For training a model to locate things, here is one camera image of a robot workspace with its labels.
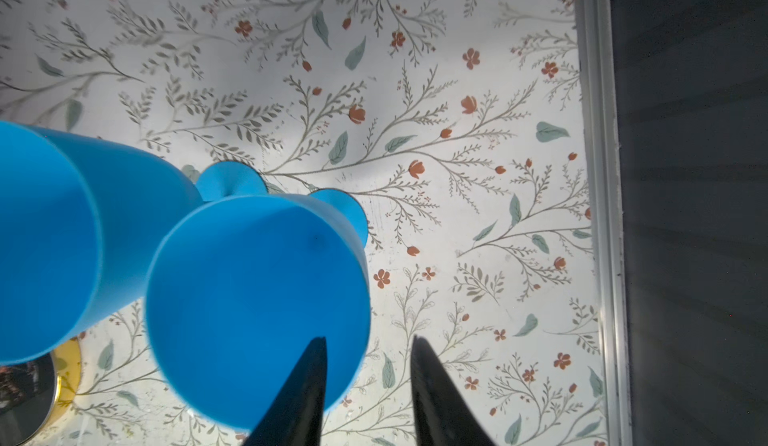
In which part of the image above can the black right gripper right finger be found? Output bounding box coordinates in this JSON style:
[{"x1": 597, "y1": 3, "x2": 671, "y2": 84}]
[{"x1": 410, "y1": 336, "x2": 494, "y2": 446}]

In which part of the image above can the blue wine glass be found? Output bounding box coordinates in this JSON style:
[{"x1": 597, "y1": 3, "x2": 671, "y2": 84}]
[
  {"x1": 145, "y1": 189, "x2": 371, "y2": 431},
  {"x1": 1, "y1": 122, "x2": 267, "y2": 365}
]

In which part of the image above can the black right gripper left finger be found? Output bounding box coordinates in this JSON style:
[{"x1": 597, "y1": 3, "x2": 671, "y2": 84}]
[{"x1": 243, "y1": 337, "x2": 328, "y2": 446}]

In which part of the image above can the blue wine glass front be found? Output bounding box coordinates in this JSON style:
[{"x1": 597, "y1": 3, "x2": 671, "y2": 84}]
[{"x1": 1, "y1": 122, "x2": 267, "y2": 365}]

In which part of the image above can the gold wine glass rack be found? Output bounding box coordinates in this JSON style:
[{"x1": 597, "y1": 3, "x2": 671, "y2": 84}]
[{"x1": 1, "y1": 338, "x2": 82, "y2": 445}]

